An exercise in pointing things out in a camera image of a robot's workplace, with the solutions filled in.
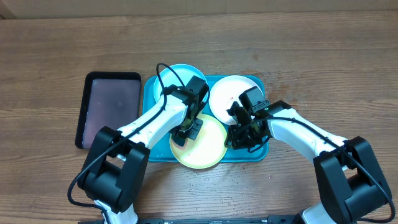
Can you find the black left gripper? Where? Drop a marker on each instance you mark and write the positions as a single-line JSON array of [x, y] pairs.
[[193, 134]]

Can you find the light blue plate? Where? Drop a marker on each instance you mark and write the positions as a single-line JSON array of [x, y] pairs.
[[184, 71]]

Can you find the pink cleaning sponge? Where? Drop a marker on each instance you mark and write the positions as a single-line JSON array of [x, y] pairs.
[[180, 143]]

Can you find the white plate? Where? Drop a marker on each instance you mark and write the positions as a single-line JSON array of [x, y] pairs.
[[225, 90]]

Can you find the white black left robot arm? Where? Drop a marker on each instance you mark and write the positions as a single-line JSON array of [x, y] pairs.
[[114, 169]]

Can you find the teal serving tray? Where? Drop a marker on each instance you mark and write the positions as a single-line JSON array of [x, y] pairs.
[[161, 152]]

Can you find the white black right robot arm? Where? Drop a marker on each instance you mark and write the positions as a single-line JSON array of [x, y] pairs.
[[351, 184]]

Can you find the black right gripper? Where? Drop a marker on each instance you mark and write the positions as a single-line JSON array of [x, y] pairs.
[[240, 141]]

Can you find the yellow green plate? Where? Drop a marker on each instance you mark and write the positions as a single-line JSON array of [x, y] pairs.
[[208, 148]]

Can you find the black water tray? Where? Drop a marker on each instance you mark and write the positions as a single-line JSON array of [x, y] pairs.
[[109, 99]]

